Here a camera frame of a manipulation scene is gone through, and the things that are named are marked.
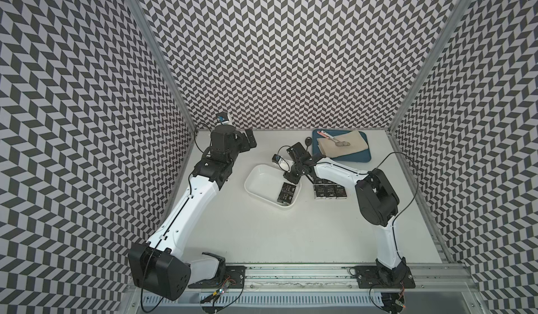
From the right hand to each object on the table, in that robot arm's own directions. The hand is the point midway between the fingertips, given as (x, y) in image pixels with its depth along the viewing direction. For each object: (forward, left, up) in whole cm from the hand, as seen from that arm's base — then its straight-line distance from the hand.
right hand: (289, 173), depth 96 cm
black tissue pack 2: (-7, -14, -3) cm, 16 cm away
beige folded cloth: (+17, -22, -4) cm, 28 cm away
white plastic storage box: (-3, +11, -3) cm, 12 cm away
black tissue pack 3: (-17, -12, +22) cm, 30 cm away
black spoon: (+22, -11, -3) cm, 25 cm away
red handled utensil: (+29, -23, -6) cm, 38 cm away
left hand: (+1, +18, +26) cm, 32 cm away
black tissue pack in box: (-8, -18, -2) cm, 20 cm away
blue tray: (+10, -35, -1) cm, 36 cm away
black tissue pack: (-10, +2, -2) cm, 10 cm away
